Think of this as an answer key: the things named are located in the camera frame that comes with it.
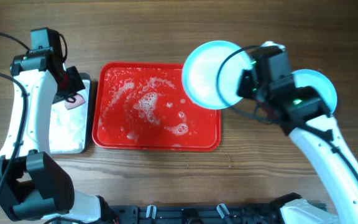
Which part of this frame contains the pink sponge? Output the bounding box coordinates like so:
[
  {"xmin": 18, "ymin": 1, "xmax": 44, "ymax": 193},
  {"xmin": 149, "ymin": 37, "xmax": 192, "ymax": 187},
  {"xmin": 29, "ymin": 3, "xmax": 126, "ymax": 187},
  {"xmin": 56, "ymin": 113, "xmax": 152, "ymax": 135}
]
[{"xmin": 65, "ymin": 94, "xmax": 85, "ymax": 110}]

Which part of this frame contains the light blue plate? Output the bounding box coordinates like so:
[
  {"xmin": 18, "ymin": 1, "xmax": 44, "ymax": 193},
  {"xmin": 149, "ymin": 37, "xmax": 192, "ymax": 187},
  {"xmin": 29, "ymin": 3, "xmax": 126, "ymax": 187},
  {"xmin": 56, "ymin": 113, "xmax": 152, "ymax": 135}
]
[
  {"xmin": 181, "ymin": 40, "xmax": 252, "ymax": 110},
  {"xmin": 292, "ymin": 69, "xmax": 337, "ymax": 114}
]

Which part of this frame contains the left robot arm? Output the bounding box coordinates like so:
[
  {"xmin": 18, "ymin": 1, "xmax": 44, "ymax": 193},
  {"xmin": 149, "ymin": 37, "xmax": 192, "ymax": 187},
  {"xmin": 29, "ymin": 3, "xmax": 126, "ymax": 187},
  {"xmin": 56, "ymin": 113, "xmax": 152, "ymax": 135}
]
[{"xmin": 0, "ymin": 27, "xmax": 120, "ymax": 223}]

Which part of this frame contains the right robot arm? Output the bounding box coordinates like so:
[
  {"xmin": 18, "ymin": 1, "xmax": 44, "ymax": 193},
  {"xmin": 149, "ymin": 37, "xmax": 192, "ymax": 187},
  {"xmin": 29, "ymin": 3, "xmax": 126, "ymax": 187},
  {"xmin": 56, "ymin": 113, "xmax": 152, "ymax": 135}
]
[{"xmin": 235, "ymin": 42, "xmax": 358, "ymax": 223}]

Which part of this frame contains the black water tray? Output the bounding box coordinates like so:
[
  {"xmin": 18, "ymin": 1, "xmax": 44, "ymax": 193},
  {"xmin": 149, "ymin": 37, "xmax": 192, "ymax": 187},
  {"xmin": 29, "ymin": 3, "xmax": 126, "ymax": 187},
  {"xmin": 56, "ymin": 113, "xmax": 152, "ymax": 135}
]
[{"xmin": 49, "ymin": 73, "xmax": 93, "ymax": 154}]

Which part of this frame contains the red plastic tray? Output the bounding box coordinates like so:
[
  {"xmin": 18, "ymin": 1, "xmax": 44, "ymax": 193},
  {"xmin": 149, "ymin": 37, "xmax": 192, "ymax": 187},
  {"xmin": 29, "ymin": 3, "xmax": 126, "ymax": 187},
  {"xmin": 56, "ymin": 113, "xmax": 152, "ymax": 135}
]
[{"xmin": 92, "ymin": 62, "xmax": 221, "ymax": 152}]

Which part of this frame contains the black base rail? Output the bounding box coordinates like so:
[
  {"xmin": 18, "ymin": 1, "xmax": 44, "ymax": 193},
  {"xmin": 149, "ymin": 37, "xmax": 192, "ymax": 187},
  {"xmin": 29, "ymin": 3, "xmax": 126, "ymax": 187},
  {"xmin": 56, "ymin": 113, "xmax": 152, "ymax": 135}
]
[{"xmin": 110, "ymin": 203, "xmax": 284, "ymax": 224}]

